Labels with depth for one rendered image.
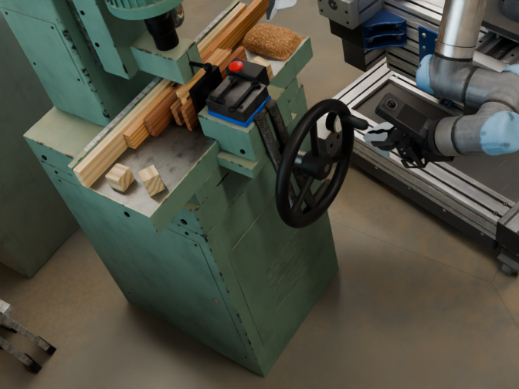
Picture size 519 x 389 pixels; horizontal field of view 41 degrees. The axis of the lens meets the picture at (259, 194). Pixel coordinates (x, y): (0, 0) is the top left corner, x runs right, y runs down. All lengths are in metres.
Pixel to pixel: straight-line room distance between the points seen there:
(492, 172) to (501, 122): 0.99
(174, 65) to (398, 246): 1.13
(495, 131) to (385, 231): 1.15
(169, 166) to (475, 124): 0.61
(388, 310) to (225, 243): 0.74
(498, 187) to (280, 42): 0.90
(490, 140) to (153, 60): 0.72
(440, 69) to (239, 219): 0.59
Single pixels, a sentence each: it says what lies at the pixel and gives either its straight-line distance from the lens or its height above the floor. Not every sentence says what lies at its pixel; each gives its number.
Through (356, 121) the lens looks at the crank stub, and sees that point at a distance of 1.51.
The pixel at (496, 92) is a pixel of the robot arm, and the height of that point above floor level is 0.99.
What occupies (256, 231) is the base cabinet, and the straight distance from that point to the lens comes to 1.75.
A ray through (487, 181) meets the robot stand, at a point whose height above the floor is 0.21.
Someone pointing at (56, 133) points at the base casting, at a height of 0.80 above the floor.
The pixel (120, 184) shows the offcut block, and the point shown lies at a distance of 1.45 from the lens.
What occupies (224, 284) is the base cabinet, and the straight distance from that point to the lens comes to 1.73.
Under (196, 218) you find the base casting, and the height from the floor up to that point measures 0.77.
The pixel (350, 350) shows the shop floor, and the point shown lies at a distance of 2.17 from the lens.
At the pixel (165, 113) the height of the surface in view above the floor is 0.93.
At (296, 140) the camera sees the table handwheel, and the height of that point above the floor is 0.94.
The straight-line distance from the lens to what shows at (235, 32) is 1.71.
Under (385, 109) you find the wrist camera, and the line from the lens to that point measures 1.39.
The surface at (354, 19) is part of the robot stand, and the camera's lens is 2.04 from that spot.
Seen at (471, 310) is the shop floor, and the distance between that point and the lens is 2.22.
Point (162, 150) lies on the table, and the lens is 1.51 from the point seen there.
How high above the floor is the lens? 1.91
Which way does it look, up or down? 48 degrees down
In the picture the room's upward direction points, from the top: 17 degrees counter-clockwise
